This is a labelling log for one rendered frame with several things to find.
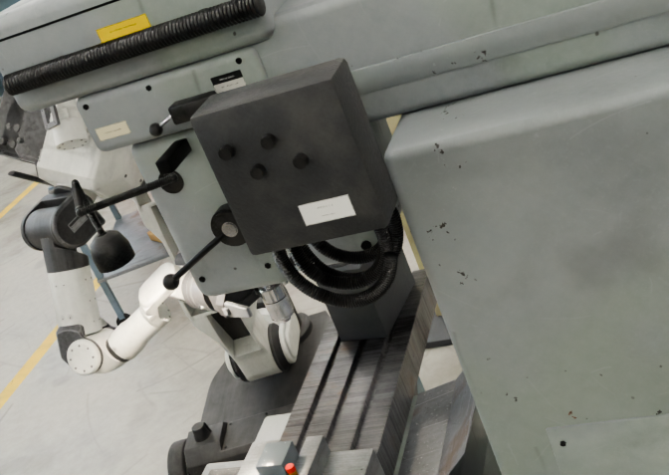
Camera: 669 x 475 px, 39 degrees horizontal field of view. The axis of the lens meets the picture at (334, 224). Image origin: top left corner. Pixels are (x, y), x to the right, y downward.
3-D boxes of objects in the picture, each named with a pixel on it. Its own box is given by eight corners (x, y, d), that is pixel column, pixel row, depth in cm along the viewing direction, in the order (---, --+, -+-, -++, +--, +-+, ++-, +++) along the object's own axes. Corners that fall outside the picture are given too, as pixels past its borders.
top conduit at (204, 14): (8, 100, 147) (-3, 79, 145) (22, 90, 150) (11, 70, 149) (262, 19, 130) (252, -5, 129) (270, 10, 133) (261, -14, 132)
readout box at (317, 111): (248, 263, 125) (182, 121, 116) (268, 228, 132) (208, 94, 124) (387, 233, 117) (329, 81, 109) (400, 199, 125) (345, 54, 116)
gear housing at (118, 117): (97, 157, 154) (68, 103, 150) (155, 101, 174) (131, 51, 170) (278, 108, 141) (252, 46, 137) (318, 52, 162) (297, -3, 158)
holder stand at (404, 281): (340, 342, 214) (309, 269, 206) (371, 287, 231) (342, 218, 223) (387, 338, 208) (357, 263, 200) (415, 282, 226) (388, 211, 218)
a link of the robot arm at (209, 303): (214, 292, 175) (175, 287, 183) (235, 333, 179) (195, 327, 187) (258, 255, 183) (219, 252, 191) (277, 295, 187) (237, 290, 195)
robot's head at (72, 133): (71, 153, 195) (50, 146, 186) (60, 108, 196) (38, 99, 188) (100, 143, 194) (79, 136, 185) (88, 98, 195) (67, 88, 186)
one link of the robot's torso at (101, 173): (53, 200, 232) (-34, 181, 197) (85, 67, 233) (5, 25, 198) (161, 225, 225) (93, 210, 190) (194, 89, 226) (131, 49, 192)
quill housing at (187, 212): (198, 306, 167) (118, 147, 154) (235, 246, 184) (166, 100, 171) (294, 287, 160) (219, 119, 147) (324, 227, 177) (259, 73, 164)
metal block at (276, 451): (268, 492, 163) (255, 467, 161) (279, 468, 168) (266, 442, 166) (294, 490, 161) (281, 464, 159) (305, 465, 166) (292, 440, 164)
